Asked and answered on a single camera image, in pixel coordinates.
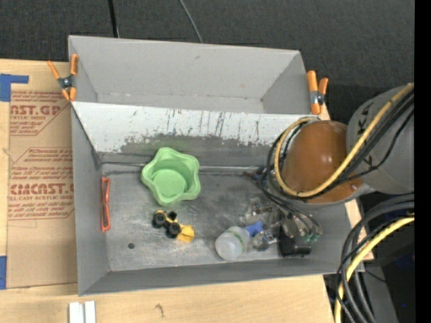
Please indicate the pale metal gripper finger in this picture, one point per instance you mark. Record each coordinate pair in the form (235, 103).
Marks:
(264, 241)
(261, 209)

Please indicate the small blue plastic piece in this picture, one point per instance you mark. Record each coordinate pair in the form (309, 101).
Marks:
(254, 228)

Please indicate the clear plastic bottle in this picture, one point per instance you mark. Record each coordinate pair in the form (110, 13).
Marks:
(230, 244)

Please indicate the grey metal bin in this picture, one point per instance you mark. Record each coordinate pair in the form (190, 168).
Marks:
(208, 200)

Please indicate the yellow toy vehicle black wheels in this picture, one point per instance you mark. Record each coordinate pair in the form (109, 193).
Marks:
(183, 232)

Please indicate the green star-shaped bowl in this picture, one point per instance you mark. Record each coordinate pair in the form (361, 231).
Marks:
(170, 180)

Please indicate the orange sunglasses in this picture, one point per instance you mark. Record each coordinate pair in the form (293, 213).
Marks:
(105, 194)

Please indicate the brown cardboard board red print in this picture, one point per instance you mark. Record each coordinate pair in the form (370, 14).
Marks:
(40, 180)

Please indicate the black cylinder on white bracket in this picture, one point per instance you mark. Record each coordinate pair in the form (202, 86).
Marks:
(291, 247)

